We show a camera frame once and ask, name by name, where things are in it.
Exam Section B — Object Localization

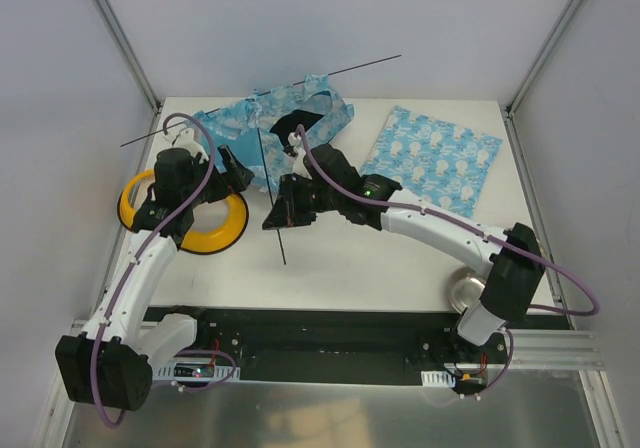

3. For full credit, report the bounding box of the blue snowman pet tent fabric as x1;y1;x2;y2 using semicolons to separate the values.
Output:
194;75;355;191

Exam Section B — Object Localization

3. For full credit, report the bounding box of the white cable duct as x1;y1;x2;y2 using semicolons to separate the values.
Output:
153;361;241;382
421;371;456;389

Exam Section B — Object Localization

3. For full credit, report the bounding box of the blue snowman tent mat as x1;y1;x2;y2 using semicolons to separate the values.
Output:
361;106;503;218

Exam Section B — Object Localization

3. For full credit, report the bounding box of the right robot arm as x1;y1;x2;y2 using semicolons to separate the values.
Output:
262;144;545;363

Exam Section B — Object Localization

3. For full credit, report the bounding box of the right white cable duct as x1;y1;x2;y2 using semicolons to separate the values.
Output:
421;371;456;389

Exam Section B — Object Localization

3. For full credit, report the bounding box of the left white cable duct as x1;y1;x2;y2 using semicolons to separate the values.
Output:
153;361;241;382

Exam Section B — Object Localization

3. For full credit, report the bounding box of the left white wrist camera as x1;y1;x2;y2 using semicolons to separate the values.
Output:
163;127;209;163

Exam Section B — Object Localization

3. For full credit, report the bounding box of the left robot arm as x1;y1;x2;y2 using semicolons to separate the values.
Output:
55;145;254;411

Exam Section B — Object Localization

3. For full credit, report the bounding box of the steel pet bowl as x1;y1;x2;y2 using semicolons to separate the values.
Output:
445;266;486;314

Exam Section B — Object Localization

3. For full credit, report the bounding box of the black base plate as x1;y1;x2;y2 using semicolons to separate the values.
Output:
144;305;518;383

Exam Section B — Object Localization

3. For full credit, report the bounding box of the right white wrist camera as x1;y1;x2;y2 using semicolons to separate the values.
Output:
283;132;311;179

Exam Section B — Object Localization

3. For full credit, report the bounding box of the black tent pole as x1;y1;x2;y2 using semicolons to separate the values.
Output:
257;128;287;266
120;54;402;148

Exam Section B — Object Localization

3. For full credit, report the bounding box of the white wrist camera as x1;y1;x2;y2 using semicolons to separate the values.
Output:
163;127;209;163
283;132;311;179

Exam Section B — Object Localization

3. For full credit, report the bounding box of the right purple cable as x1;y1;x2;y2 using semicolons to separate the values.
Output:
292;124;601;403

